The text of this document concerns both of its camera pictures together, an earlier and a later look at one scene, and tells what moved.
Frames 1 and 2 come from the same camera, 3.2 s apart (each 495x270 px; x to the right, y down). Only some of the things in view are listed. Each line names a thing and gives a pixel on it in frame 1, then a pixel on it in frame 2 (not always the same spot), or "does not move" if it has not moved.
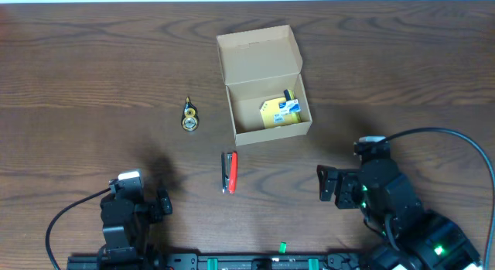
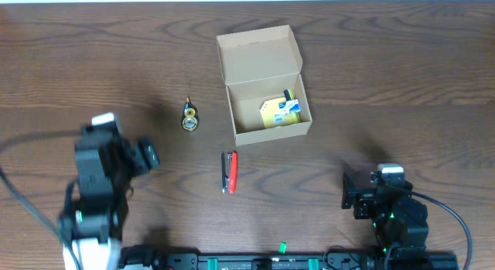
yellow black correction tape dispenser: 190,116 does not move
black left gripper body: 157,209 → 137,157
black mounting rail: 220,261 does not move
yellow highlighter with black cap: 290,96 does not move
